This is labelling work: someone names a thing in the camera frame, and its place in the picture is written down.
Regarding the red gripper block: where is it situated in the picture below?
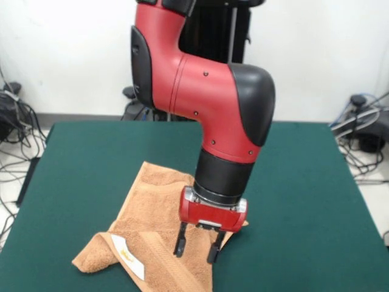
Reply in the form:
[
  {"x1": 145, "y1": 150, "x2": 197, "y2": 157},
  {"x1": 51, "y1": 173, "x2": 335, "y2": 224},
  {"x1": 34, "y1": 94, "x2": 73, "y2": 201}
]
[{"x1": 173, "y1": 186, "x2": 249, "y2": 264}]

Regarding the tan terry towel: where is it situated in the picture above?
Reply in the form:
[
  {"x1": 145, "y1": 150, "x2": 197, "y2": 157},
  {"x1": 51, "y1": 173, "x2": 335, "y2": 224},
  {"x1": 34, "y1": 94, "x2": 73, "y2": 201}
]
[{"x1": 71, "y1": 161, "x2": 249, "y2": 292}]

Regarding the dark green table cloth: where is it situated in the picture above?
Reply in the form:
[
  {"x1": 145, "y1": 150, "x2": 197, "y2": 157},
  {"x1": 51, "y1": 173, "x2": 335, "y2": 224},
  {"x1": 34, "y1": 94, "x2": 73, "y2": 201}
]
[{"x1": 0, "y1": 120, "x2": 389, "y2": 292}]

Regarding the black pedestal leg with knob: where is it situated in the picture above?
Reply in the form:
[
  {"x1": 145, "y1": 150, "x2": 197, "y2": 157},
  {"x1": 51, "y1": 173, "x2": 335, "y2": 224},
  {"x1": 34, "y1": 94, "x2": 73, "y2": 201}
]
[{"x1": 121, "y1": 86, "x2": 154, "y2": 122}]

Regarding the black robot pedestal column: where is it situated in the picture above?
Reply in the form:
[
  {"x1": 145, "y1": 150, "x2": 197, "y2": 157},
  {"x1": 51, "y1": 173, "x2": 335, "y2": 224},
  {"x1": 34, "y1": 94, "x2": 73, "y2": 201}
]
[{"x1": 151, "y1": 0, "x2": 253, "y2": 122}]

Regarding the black pedestal foot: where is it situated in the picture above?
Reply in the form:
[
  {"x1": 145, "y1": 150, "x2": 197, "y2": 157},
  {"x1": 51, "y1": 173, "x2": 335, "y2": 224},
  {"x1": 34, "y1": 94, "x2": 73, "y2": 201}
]
[
  {"x1": 331, "y1": 94, "x2": 389, "y2": 153},
  {"x1": 0, "y1": 81, "x2": 22, "y2": 141}
]

